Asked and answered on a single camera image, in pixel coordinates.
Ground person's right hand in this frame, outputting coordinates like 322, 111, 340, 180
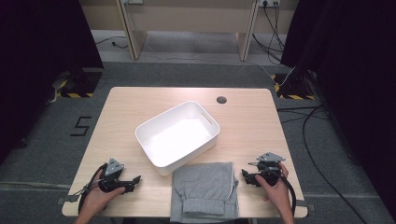
255, 162, 292, 217

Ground person's left hand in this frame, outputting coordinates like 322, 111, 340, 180
78, 169, 126, 218

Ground short black floor cable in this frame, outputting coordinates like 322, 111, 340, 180
93, 35, 129, 49

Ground black cables from socket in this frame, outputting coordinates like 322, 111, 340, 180
251, 2, 286, 64

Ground black tape mark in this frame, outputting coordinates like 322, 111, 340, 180
293, 199, 316, 213
56, 194, 79, 205

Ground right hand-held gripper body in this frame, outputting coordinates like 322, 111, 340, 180
256, 151, 286, 188

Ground left hand-held gripper black cable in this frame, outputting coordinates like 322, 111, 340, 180
66, 162, 108, 215

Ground white plastic bin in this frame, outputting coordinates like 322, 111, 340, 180
134, 100, 221, 176

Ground long black floor cable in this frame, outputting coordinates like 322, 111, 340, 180
276, 105, 370, 224

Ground black curtain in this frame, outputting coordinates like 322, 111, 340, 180
0, 0, 105, 164
280, 0, 396, 220

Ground wooden desk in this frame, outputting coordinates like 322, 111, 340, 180
78, 0, 300, 62

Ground stand base with striped tape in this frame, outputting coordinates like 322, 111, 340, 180
270, 69, 318, 101
49, 68, 104, 100

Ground hand-held gripper black cable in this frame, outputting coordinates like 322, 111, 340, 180
279, 175, 297, 217
66, 162, 108, 215

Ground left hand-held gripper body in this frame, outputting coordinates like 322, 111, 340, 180
97, 158, 126, 194

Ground right hand-held gripper black cable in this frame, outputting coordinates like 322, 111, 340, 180
279, 175, 297, 217

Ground gray pants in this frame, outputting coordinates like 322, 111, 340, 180
169, 161, 241, 224

